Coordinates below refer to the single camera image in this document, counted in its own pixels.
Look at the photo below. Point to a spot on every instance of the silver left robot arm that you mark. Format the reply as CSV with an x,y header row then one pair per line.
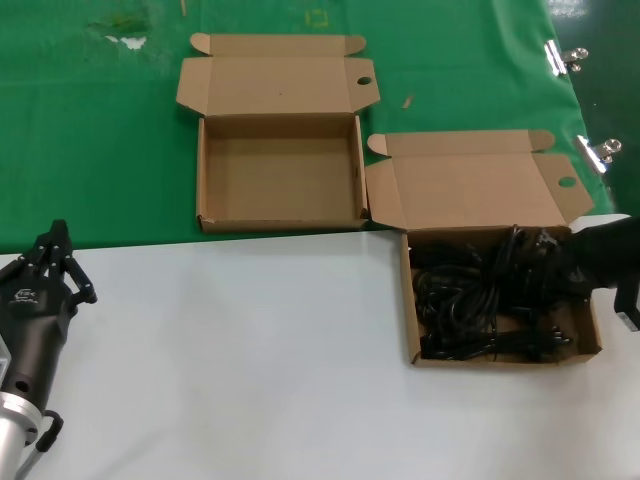
x,y
15,435

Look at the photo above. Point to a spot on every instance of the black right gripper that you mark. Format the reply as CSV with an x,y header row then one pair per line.
x,y
615,255

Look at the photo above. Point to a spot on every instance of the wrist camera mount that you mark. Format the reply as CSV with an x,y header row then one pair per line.
x,y
627,310
4,357

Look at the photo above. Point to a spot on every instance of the green tablecloth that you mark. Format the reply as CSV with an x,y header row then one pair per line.
x,y
100,150

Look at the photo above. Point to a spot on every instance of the brown cardboard box open lid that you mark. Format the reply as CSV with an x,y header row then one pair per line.
x,y
475,185
280,170

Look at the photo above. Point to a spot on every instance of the small cardboard scrap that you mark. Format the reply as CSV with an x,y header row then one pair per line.
x,y
408,102

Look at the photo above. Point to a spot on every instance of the silver binder clip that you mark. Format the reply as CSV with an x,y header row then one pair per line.
x,y
555,57
590,152

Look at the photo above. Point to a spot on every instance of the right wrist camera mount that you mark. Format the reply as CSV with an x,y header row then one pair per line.
x,y
627,310

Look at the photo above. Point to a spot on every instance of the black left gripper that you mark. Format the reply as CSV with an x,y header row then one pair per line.
x,y
30,325

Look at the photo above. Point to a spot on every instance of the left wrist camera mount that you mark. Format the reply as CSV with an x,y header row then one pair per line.
x,y
4,357

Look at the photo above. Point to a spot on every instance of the small wooden stick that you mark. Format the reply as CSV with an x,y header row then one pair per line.
x,y
183,7

